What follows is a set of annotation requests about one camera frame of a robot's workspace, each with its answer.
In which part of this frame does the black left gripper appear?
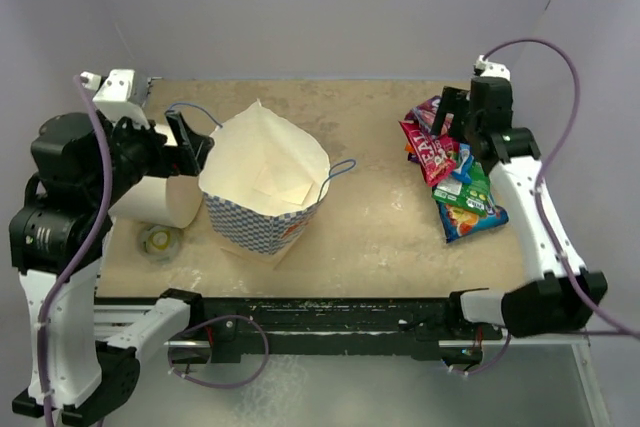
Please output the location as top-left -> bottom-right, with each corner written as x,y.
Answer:
86,109 -> 212,209

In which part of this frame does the pink snack packet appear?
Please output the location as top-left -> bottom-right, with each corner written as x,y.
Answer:
399,121 -> 458,187

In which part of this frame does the small blue snack packet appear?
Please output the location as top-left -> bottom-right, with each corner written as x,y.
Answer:
451,143 -> 474,185

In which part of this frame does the blue checkered paper bag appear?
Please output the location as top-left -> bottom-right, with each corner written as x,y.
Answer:
198,100 -> 356,267

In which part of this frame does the green snack packet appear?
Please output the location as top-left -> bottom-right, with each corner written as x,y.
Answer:
432,161 -> 490,217

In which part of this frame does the blue snack wrapper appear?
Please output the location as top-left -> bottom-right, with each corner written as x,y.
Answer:
436,202 -> 509,244

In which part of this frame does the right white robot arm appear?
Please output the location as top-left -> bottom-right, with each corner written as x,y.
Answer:
432,76 -> 608,338

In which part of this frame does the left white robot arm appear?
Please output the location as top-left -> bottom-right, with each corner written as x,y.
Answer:
9,111 -> 214,426

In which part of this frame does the white round container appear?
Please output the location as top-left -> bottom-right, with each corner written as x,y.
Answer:
109,175 -> 203,228

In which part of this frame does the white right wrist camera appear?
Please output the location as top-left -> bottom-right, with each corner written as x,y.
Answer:
473,55 -> 511,81

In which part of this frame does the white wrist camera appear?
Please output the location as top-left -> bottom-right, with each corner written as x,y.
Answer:
473,55 -> 511,81
80,69 -> 150,128

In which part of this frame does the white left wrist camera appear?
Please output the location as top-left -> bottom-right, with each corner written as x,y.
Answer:
80,69 -> 150,128

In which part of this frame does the aluminium frame rail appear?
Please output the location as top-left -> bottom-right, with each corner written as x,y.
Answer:
94,304 -> 586,355

